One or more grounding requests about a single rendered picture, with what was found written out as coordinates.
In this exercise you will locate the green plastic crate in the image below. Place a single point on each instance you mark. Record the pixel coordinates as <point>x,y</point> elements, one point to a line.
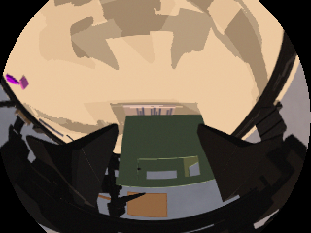
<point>153,140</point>

